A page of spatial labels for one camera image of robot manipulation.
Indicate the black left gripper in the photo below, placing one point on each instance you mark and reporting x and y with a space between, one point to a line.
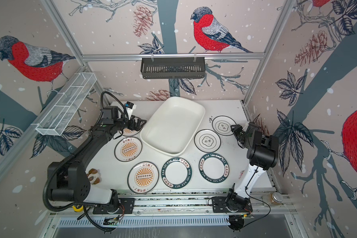
133 127

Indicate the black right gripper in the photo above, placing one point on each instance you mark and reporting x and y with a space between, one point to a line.
237 130

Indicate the white flower plate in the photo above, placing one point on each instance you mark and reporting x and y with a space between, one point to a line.
222 125
207 141

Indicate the green rim plate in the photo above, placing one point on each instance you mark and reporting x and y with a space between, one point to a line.
176 173
214 168

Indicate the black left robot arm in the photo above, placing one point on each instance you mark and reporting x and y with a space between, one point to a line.
67 184

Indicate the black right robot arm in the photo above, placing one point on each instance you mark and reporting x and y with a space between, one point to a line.
263 153

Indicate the white plastic bin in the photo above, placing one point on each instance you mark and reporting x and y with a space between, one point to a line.
172 127

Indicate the orange sunburst plate back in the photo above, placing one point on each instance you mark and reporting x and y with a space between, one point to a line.
128 132

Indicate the orange sunburst plate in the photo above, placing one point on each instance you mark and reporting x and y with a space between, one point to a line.
128 149
128 132
143 177

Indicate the orange sunburst plate middle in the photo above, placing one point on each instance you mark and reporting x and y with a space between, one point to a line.
128 149

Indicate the orange sunburst plate front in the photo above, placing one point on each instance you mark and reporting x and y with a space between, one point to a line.
143 177

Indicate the brown toy figure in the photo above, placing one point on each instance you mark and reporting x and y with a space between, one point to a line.
93 176

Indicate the small glass jar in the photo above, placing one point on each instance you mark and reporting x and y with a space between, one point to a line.
273 199

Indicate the yellow tape measure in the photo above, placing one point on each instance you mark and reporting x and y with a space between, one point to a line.
78 208

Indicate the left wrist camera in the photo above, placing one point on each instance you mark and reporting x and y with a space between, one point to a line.
130 107

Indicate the black hanging wire basket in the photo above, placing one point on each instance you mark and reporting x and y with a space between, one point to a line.
173 68

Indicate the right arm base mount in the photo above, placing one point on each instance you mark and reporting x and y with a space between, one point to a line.
232 202

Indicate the aluminium frame crossbar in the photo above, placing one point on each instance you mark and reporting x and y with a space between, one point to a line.
209 56

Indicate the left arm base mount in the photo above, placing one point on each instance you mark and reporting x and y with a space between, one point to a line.
120 206

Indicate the white mesh wall shelf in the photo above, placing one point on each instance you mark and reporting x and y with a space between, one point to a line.
68 102

